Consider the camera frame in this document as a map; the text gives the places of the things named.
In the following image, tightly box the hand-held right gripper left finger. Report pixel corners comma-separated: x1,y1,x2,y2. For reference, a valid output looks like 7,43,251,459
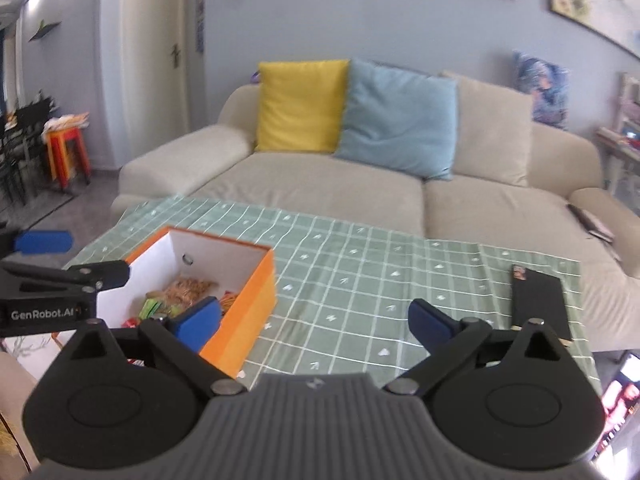
64,296,248,396

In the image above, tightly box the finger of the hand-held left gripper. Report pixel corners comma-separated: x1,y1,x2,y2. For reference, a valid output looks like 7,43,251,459
0,227,75,261
0,259,132,302

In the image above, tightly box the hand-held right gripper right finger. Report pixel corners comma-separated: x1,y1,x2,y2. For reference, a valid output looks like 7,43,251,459
384,299,571,395

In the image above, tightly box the mixed nut snack bag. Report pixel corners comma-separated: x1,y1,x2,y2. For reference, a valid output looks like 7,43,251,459
164,277,222,312

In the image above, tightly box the green snack packet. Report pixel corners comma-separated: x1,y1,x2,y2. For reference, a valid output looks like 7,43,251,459
142,297,172,319

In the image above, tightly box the orange cardboard box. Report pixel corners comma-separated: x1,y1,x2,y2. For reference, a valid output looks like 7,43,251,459
52,226,278,380

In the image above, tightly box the red stool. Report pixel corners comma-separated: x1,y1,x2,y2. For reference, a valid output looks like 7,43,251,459
45,126,92,192

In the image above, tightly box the black chair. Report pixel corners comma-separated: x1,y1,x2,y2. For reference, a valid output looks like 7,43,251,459
0,92,58,206

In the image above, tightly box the black notebook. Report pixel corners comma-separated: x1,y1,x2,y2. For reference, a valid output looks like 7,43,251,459
510,264,573,346

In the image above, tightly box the pile of papers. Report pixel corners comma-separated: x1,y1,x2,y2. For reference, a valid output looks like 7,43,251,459
42,112,91,133

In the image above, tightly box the beige sofa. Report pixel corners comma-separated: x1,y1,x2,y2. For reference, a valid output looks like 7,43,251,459
110,72,640,351

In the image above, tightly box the beige pillow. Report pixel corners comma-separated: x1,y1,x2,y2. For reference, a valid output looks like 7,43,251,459
440,71,535,188

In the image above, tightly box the light blue pillow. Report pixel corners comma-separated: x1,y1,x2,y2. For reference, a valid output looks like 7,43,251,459
332,58,460,182

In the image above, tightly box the smartphone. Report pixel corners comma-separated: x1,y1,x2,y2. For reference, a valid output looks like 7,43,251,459
597,352,640,461

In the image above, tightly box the white door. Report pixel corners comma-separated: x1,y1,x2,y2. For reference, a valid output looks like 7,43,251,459
122,0,193,133

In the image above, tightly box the yellow pillow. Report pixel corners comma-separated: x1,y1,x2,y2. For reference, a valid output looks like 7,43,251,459
254,59,351,154

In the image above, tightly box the white shelf rack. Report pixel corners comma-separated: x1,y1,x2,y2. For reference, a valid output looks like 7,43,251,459
595,72,640,201

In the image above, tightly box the blue printed cushion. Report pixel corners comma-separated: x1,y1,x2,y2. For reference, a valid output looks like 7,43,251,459
512,50,572,131

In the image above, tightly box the stack of books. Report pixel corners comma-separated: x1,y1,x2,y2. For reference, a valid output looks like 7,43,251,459
595,126,640,153

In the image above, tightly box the white door frame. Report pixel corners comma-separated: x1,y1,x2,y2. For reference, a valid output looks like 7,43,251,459
100,0,207,171

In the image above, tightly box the large framed wall painting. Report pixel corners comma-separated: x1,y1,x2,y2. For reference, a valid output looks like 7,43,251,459
547,0,640,61

